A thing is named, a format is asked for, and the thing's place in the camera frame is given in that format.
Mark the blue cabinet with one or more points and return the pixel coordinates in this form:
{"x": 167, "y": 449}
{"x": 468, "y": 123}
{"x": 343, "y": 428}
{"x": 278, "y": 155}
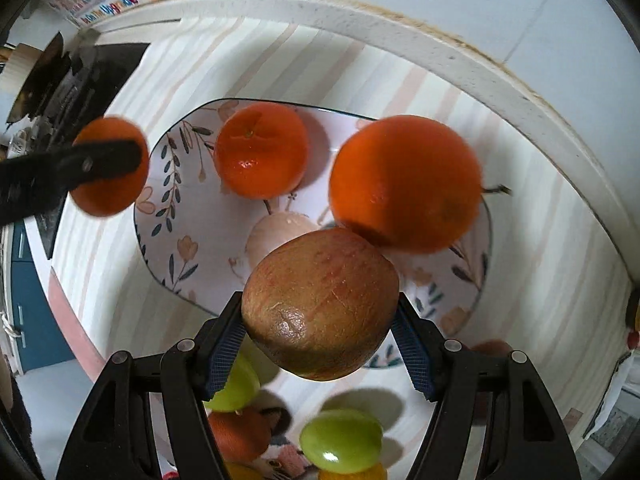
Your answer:
{"x": 35, "y": 320}

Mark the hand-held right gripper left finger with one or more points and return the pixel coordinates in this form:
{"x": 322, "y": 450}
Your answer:
{"x": 225, "y": 355}

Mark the striped cat print mat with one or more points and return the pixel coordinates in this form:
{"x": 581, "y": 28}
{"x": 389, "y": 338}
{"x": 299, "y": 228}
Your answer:
{"x": 525, "y": 260}

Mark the white paper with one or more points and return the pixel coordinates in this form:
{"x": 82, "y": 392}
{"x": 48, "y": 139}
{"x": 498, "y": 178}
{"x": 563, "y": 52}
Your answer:
{"x": 617, "y": 385}

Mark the red streaked apple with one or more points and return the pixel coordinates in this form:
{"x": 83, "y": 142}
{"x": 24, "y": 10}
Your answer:
{"x": 320, "y": 290}

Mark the floral ceramic plate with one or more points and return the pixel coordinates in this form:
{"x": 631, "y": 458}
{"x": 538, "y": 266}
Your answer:
{"x": 200, "y": 220}

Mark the large orange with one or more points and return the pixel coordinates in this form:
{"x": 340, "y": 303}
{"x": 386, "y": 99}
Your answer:
{"x": 405, "y": 180}

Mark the small red tomato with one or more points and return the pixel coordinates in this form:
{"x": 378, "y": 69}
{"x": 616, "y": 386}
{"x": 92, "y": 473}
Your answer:
{"x": 634, "y": 338}

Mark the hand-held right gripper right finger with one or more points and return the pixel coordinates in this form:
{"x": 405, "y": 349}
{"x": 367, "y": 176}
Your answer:
{"x": 412, "y": 355}

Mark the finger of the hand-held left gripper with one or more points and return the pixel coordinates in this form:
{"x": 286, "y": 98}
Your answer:
{"x": 100, "y": 160}

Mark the black gas stove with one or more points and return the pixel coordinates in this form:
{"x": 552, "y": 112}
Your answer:
{"x": 110, "y": 70}

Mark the small mandarin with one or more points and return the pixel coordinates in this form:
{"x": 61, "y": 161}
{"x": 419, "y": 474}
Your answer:
{"x": 260, "y": 150}
{"x": 110, "y": 197}

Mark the green round fruit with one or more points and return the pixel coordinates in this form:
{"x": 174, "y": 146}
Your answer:
{"x": 237, "y": 390}
{"x": 340, "y": 440}

